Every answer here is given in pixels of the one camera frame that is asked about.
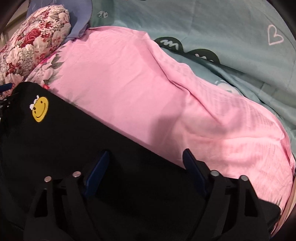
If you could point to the red floral bolster pillow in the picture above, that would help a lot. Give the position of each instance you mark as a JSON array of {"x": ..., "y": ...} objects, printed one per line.
[{"x": 37, "y": 38}]

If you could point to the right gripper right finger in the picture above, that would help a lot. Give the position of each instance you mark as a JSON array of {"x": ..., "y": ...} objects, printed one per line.
[{"x": 232, "y": 209}]

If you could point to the pink floral bedspread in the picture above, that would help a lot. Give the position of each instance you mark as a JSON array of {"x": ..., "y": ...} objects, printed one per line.
[{"x": 123, "y": 78}]

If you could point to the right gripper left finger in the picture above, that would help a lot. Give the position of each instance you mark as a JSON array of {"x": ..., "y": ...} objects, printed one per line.
[{"x": 58, "y": 210}]

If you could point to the blue plaid pillow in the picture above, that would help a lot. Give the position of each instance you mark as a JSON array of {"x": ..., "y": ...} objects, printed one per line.
[{"x": 80, "y": 12}]

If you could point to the teal heart print sheet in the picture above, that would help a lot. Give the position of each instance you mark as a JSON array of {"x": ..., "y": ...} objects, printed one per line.
[{"x": 243, "y": 46}]

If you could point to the black pants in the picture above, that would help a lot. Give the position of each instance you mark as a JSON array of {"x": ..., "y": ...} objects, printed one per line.
[{"x": 66, "y": 176}]

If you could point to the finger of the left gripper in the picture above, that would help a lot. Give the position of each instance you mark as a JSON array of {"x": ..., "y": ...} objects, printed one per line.
[{"x": 6, "y": 87}]

